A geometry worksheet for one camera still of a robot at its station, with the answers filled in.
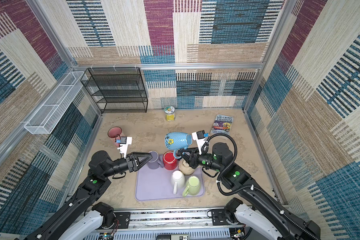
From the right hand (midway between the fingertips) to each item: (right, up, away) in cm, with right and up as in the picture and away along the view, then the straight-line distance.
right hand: (179, 154), depth 66 cm
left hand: (-12, -1, 0) cm, 12 cm away
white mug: (-1, -15, +10) cm, 18 cm away
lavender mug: (-14, -9, +20) cm, 26 cm away
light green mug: (+6, -17, +8) cm, 20 cm away
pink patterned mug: (-42, +7, +33) cm, 54 cm away
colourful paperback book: (+30, +13, +43) cm, 54 cm away
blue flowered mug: (-1, +6, -3) cm, 7 cm away
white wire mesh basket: (-63, +16, +6) cm, 65 cm away
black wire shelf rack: (-46, +38, +43) cm, 73 cm away
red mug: (-6, -8, +19) cm, 22 cm away
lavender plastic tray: (-14, -20, +17) cm, 30 cm away
